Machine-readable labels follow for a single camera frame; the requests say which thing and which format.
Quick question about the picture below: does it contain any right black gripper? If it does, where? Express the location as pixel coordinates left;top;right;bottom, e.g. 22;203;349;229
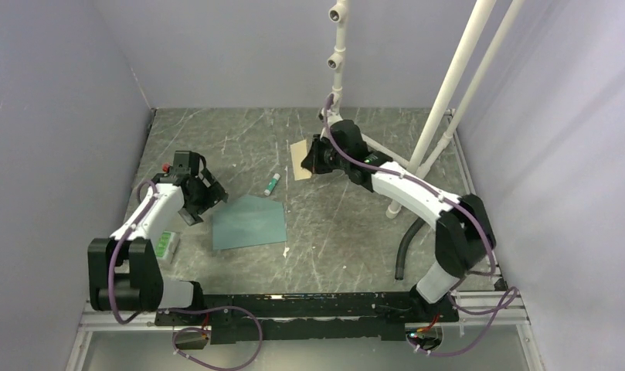
301;134;349;175

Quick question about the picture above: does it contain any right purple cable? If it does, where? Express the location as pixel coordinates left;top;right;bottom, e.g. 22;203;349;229
322;93;520;359

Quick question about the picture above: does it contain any black foam tube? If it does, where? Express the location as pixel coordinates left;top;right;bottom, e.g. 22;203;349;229
394;218;426;281

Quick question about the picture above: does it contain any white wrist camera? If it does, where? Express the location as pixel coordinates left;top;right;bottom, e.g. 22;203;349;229
163;151;200;176
318;107;343;135

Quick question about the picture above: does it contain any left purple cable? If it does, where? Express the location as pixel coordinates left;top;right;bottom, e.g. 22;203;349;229
107;179;264;371

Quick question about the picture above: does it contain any teal envelope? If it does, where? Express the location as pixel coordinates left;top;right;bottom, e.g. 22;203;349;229
212;195;287;250

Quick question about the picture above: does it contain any purple cable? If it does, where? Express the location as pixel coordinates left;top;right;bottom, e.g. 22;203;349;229
107;179;264;371
322;93;520;359

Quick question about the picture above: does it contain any green white glue stick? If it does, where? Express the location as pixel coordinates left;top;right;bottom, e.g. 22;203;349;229
263;173;280;196

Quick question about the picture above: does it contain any white pvc pipe frame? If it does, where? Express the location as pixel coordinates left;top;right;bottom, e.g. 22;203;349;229
325;0;526;220

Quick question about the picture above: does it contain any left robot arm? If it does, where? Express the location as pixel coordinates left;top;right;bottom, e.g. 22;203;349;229
87;151;228;325

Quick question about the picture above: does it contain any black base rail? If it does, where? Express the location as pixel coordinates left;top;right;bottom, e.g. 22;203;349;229
155;291;459;345

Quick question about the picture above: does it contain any green label plastic box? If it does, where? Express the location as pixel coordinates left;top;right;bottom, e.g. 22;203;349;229
154;231;181;264

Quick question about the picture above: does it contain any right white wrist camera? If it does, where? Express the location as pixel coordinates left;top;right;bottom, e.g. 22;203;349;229
318;107;343;135

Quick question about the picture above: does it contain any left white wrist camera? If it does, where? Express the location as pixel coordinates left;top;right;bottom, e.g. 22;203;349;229
163;151;200;176

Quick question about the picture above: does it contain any cream letter paper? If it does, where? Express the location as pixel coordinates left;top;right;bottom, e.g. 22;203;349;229
290;140;312;181

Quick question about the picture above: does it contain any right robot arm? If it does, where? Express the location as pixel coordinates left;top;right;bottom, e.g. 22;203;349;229
301;120;496;321

